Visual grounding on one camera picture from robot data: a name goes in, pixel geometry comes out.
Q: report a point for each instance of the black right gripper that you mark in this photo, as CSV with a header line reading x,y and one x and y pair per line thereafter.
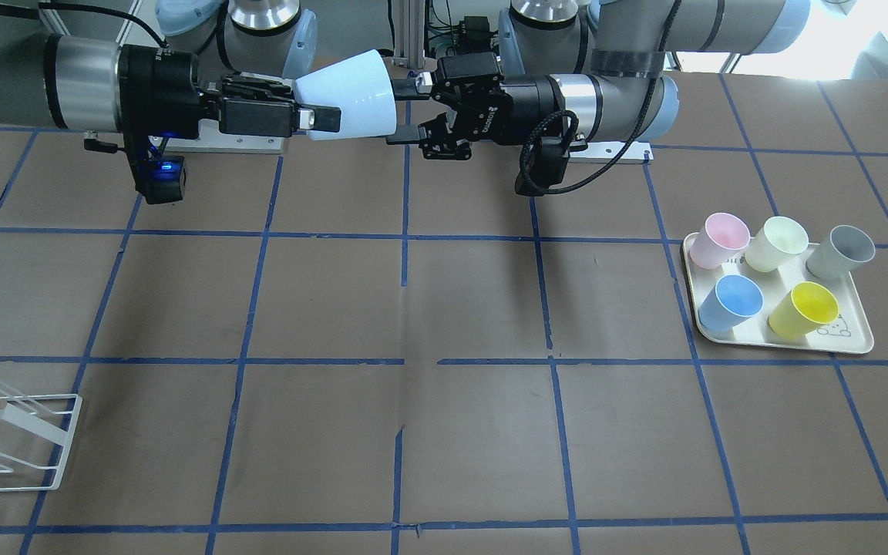
x,y
169,91

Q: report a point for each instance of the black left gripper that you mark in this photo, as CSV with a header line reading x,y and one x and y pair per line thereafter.
x,y
525,100

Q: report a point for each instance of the light blue ikea cup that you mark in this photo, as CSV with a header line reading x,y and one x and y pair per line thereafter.
x,y
361,88

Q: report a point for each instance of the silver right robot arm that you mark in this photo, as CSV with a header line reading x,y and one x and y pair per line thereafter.
x,y
230,62

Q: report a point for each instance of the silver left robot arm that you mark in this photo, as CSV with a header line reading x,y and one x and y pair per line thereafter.
x,y
603,62

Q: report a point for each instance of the pink plastic cup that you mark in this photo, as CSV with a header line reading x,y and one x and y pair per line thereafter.
x,y
722,236

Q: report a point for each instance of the blue plastic cup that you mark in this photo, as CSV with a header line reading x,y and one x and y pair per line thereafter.
x,y
733,300

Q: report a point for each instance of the cream white plastic cup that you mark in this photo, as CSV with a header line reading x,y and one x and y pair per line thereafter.
x,y
779,240

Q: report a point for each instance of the yellow plastic cup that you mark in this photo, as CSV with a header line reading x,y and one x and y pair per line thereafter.
x,y
807,307

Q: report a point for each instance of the grey plastic cup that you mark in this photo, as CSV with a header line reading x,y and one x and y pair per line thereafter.
x,y
844,249

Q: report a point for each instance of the black power adapter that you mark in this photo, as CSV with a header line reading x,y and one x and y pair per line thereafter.
x,y
474,35

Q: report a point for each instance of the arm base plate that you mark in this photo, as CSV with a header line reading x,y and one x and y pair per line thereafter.
x,y
603,152
212,140

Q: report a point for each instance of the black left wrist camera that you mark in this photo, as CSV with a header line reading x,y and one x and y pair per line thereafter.
x,y
543,161

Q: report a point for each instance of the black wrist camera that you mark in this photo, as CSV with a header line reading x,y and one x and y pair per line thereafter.
x,y
543,161
160,178

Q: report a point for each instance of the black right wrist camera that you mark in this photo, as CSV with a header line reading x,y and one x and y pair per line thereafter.
x,y
160,178

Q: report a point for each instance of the white wire cup rack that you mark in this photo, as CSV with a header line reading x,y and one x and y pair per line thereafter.
x,y
36,438

